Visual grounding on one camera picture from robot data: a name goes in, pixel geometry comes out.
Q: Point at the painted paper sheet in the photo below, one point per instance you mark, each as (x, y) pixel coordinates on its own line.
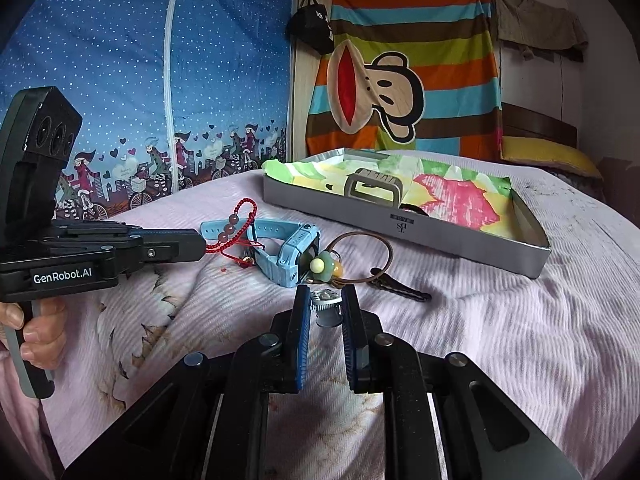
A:
(450, 200)

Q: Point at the person's left hand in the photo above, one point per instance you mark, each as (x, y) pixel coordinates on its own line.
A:
(42, 340)

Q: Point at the black hanging bag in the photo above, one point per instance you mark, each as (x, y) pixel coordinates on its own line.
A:
(310, 27)

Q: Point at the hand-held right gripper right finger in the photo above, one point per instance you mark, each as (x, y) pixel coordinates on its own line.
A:
(353, 342)

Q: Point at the black hair clip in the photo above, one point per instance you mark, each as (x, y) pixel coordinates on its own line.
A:
(400, 290)

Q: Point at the small silver earring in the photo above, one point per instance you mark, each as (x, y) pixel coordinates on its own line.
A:
(325, 297)

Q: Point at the pink bed blanket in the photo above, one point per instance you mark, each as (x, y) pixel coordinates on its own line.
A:
(500, 335)

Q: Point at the person's left forearm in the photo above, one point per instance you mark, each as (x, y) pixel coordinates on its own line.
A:
(15, 410)

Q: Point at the striped monkey cloth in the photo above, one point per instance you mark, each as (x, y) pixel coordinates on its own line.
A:
(400, 20)

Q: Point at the yellow pillow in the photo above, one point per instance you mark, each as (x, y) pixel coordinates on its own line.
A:
(550, 157)

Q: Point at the wooden headboard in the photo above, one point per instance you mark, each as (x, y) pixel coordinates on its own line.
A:
(540, 122)

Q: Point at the olive hanging garment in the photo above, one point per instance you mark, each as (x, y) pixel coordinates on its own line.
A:
(540, 20)

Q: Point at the grey metal tray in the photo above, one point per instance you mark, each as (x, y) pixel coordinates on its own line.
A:
(450, 250)

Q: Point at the blue printed curtain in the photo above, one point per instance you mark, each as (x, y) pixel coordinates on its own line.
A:
(100, 60)

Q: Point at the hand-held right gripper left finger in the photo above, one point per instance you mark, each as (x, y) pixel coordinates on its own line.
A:
(300, 342)

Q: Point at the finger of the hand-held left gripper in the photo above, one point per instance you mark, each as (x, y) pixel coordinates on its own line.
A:
(165, 247)

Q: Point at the blue smart watch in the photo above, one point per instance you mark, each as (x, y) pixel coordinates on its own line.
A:
(290, 260)

